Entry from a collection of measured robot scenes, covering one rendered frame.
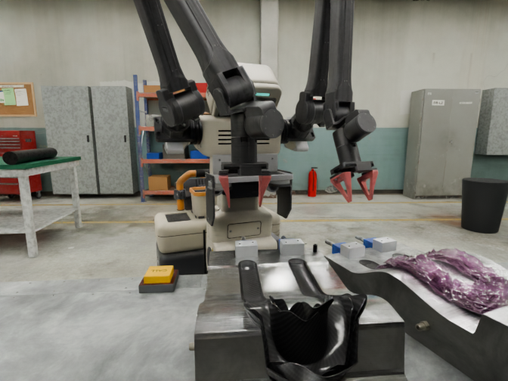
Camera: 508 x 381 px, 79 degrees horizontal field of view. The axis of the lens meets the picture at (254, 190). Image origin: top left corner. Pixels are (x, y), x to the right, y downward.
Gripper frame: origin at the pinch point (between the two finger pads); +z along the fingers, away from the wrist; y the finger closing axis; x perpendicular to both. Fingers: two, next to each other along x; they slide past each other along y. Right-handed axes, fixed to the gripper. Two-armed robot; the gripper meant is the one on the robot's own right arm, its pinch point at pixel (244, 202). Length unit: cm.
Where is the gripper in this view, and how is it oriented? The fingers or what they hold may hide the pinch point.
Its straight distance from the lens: 70.3
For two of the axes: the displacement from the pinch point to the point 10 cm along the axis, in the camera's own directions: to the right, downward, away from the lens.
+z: 0.0, 9.9, 1.6
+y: 10.0, -0.2, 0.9
